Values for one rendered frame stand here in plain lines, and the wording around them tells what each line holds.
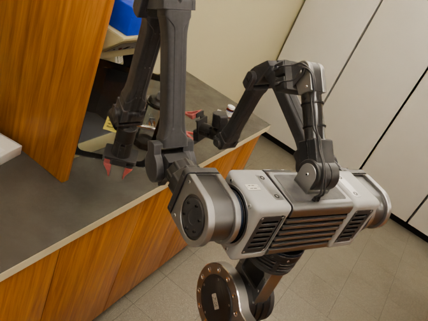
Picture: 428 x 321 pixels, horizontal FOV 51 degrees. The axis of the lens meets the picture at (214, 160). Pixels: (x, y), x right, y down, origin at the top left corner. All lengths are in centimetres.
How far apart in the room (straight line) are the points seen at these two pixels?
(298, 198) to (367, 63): 341
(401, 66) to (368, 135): 68
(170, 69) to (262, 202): 35
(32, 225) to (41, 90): 46
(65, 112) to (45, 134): 15
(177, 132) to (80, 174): 79
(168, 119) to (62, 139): 68
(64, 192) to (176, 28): 86
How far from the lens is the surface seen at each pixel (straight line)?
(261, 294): 120
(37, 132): 173
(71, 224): 156
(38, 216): 157
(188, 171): 93
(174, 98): 102
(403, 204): 459
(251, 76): 154
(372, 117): 440
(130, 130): 135
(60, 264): 170
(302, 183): 103
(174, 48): 101
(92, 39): 145
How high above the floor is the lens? 201
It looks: 30 degrees down
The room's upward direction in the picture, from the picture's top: 25 degrees clockwise
